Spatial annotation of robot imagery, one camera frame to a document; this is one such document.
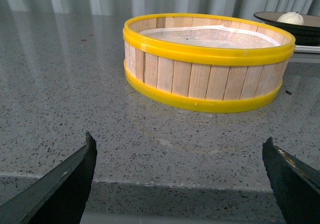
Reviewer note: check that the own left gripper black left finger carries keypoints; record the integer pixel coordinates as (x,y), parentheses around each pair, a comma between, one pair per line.
(60,196)

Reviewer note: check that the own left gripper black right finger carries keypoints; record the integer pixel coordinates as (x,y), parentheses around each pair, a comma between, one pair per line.
(295,185)

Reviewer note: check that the beige plate with black rim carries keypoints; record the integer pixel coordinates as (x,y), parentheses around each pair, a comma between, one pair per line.
(307,34)

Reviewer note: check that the white steamed bun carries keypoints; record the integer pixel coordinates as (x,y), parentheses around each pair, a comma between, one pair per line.
(291,18)

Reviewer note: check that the white rectangular serving tray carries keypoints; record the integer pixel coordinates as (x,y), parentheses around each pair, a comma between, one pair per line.
(307,49)

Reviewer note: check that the yellow-rimmed bamboo steamer basket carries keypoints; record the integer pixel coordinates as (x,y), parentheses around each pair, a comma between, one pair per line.
(204,79)

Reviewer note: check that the white steamer liner cloth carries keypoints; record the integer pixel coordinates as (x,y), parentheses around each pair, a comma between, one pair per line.
(216,36)

